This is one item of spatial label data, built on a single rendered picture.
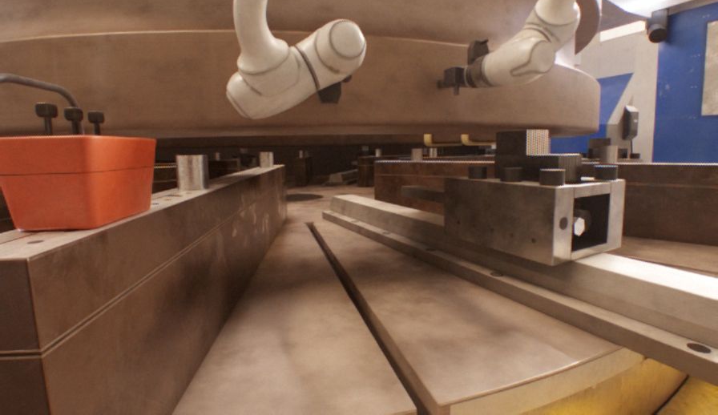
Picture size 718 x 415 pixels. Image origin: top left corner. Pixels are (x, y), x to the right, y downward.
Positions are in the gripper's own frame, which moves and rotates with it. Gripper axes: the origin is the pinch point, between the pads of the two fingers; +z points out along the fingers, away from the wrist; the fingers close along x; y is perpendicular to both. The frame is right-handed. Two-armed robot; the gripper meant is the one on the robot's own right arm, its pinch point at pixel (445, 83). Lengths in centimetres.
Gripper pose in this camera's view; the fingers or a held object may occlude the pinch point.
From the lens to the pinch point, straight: 123.6
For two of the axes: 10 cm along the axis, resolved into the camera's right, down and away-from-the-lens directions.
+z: -3.9, -1.0, 9.2
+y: 0.2, 9.9, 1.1
